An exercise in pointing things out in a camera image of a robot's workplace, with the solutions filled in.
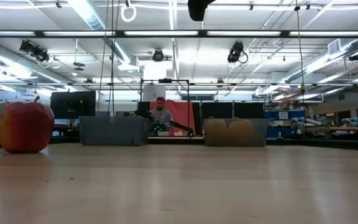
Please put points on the person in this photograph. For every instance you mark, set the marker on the person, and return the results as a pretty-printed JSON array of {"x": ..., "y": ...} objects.
[{"x": 162, "y": 115}]

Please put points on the black overhead frame bar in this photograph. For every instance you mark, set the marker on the black overhead frame bar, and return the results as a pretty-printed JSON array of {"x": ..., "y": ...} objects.
[{"x": 202, "y": 33}]

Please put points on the blue storage shelf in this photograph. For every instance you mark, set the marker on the blue storage shelf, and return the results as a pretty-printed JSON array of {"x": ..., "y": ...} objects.
[{"x": 286, "y": 132}]

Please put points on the black partition screens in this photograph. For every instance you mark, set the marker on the black partition screens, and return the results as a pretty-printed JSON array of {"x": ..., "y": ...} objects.
[{"x": 232, "y": 110}]

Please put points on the black ceiling camera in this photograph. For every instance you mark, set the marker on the black ceiling camera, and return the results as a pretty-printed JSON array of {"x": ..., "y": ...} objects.
[
  {"x": 36, "y": 51},
  {"x": 356, "y": 57},
  {"x": 235, "y": 51},
  {"x": 158, "y": 56}
]

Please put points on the black background rig frame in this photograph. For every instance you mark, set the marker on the black background rig frame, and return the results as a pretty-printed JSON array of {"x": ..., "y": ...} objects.
[{"x": 166, "y": 81}]

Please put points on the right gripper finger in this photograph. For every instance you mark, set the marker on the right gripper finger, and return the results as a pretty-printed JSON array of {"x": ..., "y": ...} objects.
[{"x": 197, "y": 9}]

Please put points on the red apple with stem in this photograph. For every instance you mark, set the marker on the red apple with stem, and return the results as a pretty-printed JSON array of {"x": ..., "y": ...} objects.
[{"x": 26, "y": 127}]

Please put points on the black background robot arm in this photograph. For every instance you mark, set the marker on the black background robot arm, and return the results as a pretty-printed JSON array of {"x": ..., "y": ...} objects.
[{"x": 179, "y": 126}]

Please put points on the red partition panel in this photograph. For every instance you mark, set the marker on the red partition panel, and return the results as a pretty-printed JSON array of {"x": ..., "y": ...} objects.
[{"x": 183, "y": 115}]

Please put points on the black computer monitor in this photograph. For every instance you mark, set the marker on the black computer monitor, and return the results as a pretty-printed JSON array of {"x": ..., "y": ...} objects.
[{"x": 72, "y": 104}]

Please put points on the translucent grey basket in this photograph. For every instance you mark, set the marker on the translucent grey basket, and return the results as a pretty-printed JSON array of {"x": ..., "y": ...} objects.
[{"x": 259, "y": 133}]

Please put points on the grey fabric basket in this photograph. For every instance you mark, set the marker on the grey fabric basket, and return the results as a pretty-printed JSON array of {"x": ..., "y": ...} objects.
[{"x": 113, "y": 130}]

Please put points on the black table edge rail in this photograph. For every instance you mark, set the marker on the black table edge rail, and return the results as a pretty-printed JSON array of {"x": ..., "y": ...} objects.
[{"x": 172, "y": 140}]

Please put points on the wooden background table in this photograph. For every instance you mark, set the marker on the wooden background table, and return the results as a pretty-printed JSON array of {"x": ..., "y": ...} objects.
[{"x": 340, "y": 128}]

